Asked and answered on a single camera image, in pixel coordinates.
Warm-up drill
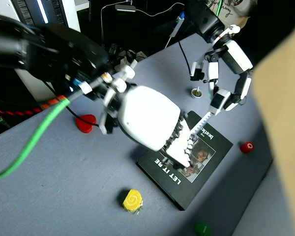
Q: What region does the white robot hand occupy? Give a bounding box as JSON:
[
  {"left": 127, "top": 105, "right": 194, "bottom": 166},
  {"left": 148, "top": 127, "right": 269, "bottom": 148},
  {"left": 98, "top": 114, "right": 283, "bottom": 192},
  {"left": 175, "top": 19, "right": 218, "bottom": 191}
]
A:
[
  {"left": 203, "top": 39, "right": 254, "bottom": 113},
  {"left": 118, "top": 85, "right": 196, "bottom": 172}
]

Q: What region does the black tape measure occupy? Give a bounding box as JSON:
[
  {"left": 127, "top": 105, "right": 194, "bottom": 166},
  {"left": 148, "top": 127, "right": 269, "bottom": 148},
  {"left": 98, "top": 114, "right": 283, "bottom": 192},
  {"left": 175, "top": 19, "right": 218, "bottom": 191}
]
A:
[{"left": 189, "top": 88, "right": 231, "bottom": 136}]

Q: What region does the black Let It Be album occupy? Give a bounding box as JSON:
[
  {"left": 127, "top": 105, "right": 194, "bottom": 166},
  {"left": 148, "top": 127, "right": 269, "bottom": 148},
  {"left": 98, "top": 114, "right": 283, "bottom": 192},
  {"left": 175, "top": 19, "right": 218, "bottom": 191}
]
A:
[{"left": 136, "top": 110, "right": 234, "bottom": 211}]

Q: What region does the person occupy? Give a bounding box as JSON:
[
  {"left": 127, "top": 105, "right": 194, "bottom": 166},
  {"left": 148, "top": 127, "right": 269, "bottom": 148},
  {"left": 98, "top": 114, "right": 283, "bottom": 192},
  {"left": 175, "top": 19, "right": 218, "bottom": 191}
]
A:
[{"left": 206, "top": 0, "right": 258, "bottom": 28}]

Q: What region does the small cup with spoon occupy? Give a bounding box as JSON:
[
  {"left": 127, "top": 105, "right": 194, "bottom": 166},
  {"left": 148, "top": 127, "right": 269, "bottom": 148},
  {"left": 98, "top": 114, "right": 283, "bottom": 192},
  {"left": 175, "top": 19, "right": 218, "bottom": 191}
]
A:
[{"left": 191, "top": 86, "right": 204, "bottom": 99}]

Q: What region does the black power strip with plugs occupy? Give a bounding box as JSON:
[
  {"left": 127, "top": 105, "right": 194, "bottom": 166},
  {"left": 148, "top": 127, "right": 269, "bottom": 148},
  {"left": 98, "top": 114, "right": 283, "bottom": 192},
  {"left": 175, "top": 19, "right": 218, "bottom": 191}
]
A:
[{"left": 108, "top": 43, "right": 148, "bottom": 67}]

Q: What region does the red heart toy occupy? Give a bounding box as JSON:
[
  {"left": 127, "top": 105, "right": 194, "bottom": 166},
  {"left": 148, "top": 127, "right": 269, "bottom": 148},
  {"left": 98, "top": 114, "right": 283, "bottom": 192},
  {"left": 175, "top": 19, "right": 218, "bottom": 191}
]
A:
[{"left": 75, "top": 114, "right": 97, "bottom": 134}]

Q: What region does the white adapter stick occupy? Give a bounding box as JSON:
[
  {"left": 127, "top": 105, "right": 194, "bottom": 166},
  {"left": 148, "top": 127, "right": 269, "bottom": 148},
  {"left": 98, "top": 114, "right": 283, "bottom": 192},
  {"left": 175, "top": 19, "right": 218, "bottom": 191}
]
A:
[{"left": 164, "top": 12, "right": 186, "bottom": 49}]

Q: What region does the tall backdrop board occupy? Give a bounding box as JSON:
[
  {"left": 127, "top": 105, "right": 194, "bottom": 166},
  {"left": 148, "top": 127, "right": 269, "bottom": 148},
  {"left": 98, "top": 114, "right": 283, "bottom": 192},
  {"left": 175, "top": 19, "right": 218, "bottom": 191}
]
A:
[{"left": 252, "top": 18, "right": 295, "bottom": 236}]

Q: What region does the yellow swirl toy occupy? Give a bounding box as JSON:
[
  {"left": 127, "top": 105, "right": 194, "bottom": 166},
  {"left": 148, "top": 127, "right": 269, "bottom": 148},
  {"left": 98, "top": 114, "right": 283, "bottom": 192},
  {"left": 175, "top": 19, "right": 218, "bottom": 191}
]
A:
[{"left": 122, "top": 188, "right": 144, "bottom": 214}]

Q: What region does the red cylinder toy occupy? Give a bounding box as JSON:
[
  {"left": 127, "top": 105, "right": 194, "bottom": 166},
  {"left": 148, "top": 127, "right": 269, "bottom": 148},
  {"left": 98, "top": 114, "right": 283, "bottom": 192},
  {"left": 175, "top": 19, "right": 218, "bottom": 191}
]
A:
[{"left": 239, "top": 141, "right": 255, "bottom": 154}]

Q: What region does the grey table cloth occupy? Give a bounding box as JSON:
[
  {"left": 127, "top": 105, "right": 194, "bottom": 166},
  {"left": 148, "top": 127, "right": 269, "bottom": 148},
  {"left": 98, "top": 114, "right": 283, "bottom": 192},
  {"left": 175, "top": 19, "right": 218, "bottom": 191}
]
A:
[{"left": 0, "top": 33, "right": 286, "bottom": 236}]

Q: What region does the grey power adapter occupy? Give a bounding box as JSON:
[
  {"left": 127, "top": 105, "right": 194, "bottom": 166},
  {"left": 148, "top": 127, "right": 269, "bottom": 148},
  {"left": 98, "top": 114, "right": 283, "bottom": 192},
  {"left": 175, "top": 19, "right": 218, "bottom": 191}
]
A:
[{"left": 115, "top": 3, "right": 138, "bottom": 13}]

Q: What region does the green toy block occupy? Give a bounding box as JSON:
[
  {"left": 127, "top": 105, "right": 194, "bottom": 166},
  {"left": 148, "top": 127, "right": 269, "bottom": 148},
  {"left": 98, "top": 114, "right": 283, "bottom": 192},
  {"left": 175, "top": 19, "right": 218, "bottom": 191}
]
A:
[{"left": 193, "top": 222, "right": 212, "bottom": 236}]

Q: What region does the white equipment cabinet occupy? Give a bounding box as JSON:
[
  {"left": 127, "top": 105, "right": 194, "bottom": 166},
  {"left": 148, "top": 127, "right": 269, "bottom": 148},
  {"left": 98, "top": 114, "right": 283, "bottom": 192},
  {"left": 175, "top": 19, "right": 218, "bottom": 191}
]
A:
[{"left": 0, "top": 0, "right": 82, "bottom": 33}]

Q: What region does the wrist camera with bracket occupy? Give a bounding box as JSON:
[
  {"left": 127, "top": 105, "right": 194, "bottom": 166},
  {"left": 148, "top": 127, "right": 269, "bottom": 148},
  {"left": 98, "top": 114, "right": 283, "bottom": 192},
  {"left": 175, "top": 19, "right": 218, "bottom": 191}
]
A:
[
  {"left": 99, "top": 110, "right": 119, "bottom": 135},
  {"left": 190, "top": 61, "right": 205, "bottom": 82}
]

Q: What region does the black camera cable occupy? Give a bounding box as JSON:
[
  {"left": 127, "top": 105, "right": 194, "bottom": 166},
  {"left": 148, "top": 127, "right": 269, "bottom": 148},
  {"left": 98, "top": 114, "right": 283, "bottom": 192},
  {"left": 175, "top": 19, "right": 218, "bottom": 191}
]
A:
[
  {"left": 178, "top": 41, "right": 193, "bottom": 77},
  {"left": 43, "top": 81, "right": 99, "bottom": 128}
]

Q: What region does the green cable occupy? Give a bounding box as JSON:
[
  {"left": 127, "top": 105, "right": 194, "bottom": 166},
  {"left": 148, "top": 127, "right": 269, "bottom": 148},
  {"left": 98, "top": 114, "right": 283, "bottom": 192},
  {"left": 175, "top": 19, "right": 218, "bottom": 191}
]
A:
[
  {"left": 215, "top": 0, "right": 224, "bottom": 17},
  {"left": 0, "top": 97, "right": 72, "bottom": 182}
]

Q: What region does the thin white cable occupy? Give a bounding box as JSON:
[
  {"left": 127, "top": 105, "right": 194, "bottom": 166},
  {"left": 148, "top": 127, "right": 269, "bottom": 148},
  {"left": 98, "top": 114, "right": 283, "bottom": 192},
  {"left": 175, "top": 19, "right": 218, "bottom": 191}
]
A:
[{"left": 100, "top": 1, "right": 186, "bottom": 48}]

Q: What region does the red twisted cable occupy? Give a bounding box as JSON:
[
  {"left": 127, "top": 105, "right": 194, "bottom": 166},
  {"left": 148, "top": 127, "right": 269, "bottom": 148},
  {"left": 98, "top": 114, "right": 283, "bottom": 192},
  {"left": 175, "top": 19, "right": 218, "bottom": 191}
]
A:
[{"left": 0, "top": 95, "right": 67, "bottom": 119}]

